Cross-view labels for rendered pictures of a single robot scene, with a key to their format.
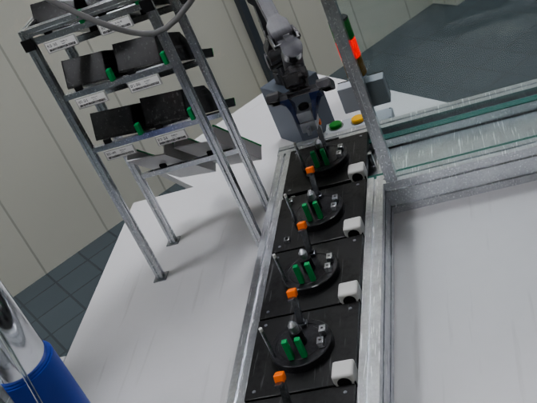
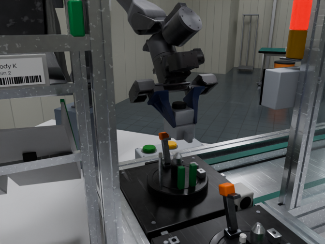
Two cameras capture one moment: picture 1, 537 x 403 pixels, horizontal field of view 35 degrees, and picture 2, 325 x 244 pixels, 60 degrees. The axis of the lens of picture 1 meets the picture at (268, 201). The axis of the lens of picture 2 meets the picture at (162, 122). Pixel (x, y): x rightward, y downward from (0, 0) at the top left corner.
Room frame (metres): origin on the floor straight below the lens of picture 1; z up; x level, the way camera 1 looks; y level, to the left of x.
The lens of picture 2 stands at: (1.74, 0.22, 1.32)
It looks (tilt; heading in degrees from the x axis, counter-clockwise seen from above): 20 degrees down; 316
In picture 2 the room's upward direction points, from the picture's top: straight up
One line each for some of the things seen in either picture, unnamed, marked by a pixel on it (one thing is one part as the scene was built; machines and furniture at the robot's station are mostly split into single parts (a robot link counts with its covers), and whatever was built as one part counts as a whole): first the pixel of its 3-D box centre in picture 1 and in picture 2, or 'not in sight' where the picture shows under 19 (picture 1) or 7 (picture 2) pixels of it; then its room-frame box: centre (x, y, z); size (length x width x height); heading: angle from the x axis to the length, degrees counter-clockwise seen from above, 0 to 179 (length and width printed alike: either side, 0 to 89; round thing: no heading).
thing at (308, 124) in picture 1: (307, 117); (181, 120); (2.11, -0.19, 1.13); 0.08 x 0.04 x 0.07; 160
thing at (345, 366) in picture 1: (296, 334); not in sight; (1.42, 0.06, 1.01); 0.24 x 0.24 x 0.13; 70
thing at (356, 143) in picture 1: (327, 165); (177, 188); (2.12, -0.19, 0.96); 0.24 x 0.24 x 0.02; 70
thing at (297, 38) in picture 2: not in sight; (302, 44); (1.94, -0.33, 1.29); 0.05 x 0.05 x 0.05
